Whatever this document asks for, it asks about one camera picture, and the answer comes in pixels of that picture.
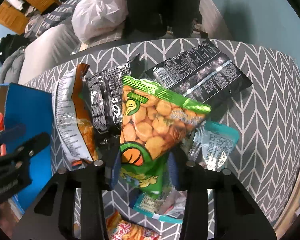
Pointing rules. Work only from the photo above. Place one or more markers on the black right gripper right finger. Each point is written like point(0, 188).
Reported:
point(237, 215)

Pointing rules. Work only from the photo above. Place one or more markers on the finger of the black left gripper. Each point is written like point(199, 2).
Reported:
point(12, 133)
point(24, 152)

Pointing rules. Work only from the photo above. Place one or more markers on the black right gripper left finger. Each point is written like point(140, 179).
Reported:
point(51, 215)

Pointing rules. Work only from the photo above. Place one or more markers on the large orange chips bag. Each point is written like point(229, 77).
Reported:
point(72, 117)

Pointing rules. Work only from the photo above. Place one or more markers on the teal seaweed snack packet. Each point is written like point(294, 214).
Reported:
point(209, 146)

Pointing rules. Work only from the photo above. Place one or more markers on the green peanut snack bag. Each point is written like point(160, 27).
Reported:
point(154, 120)

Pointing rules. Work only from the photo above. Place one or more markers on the person's left hand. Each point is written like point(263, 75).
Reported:
point(8, 220)

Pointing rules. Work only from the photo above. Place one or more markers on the blue cardboard box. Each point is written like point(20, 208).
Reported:
point(32, 108)

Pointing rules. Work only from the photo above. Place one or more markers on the small orange fries snack packet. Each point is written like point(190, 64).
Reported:
point(120, 229)

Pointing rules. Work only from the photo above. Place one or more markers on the grey quilt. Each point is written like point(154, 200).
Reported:
point(11, 68)

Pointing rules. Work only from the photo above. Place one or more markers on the black clothes pile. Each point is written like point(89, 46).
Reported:
point(10, 43)

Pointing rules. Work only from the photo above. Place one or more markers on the bed with grey sheet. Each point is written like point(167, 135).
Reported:
point(57, 44)

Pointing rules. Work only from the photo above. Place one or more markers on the checkered bench cushion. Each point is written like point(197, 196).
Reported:
point(41, 23)

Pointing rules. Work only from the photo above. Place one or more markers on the large black snack packet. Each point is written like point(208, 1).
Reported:
point(202, 73)

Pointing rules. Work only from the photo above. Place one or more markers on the wooden shelf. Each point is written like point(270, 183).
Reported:
point(15, 14)

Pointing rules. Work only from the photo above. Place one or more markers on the white plastic bag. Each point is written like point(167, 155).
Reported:
point(92, 18)

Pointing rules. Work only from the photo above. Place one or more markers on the dark grey hanging clothes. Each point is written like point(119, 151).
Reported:
point(154, 17)

